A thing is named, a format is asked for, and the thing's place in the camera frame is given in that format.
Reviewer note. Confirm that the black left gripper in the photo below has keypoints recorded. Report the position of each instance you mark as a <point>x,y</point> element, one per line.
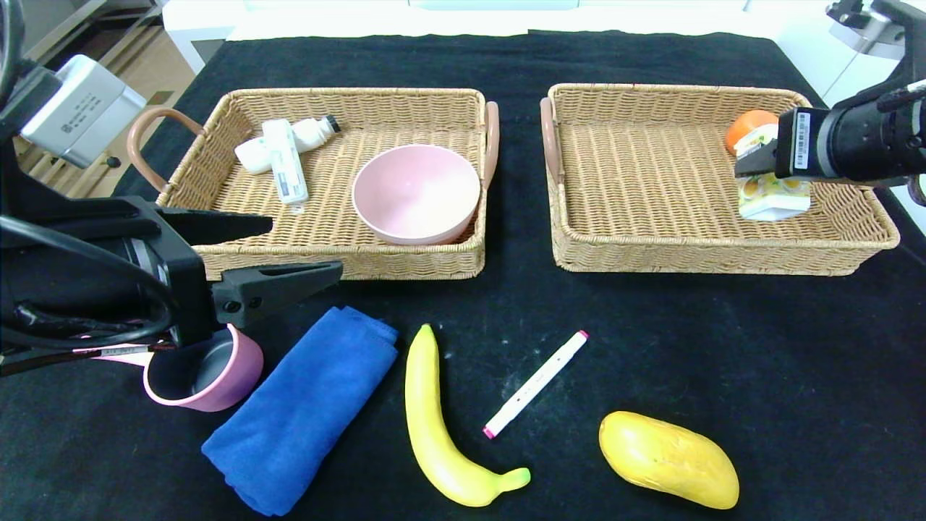
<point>182,271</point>

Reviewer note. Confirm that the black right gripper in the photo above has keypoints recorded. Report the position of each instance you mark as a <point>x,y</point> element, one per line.
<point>798,142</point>

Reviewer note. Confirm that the small juice carton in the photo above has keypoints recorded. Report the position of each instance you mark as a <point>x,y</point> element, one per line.
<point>778,204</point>

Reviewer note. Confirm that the pink saucepan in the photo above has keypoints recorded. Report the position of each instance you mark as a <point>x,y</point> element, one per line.
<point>244,369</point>

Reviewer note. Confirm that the blue towel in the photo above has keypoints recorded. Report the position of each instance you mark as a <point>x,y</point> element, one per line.
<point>304,412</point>

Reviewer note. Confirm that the yellow mango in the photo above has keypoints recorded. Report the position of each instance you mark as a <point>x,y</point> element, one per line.
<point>665,459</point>

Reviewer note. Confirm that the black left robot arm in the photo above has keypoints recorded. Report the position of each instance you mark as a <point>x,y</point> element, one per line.
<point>65,289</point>

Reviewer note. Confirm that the orange fruit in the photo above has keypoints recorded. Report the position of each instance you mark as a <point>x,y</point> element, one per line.
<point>745,126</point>

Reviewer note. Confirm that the white squeeze tube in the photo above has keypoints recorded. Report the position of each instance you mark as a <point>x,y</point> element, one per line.
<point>284,161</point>

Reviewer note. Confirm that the white bottle with black cap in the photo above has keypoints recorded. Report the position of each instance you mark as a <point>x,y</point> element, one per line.
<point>312,132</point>

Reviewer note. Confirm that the pink bowl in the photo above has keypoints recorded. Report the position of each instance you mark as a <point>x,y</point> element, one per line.
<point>416,194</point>

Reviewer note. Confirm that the black tablecloth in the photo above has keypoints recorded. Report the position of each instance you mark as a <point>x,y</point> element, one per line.
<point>651,325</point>

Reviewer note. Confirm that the yellow banana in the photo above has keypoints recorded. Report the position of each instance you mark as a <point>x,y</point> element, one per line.
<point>427,412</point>

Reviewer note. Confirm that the white table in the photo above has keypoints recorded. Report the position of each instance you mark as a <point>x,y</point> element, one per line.
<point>202,22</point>

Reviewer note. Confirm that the white marker with pink caps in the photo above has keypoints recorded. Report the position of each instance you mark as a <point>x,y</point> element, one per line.
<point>535,383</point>

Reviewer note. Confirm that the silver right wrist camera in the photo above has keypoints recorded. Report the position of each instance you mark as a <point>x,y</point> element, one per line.
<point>864,32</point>

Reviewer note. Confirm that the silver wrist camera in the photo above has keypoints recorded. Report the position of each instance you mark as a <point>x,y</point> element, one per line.
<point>864,32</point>
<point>79,108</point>

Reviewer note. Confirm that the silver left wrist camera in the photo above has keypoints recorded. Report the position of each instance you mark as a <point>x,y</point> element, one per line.
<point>79,108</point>

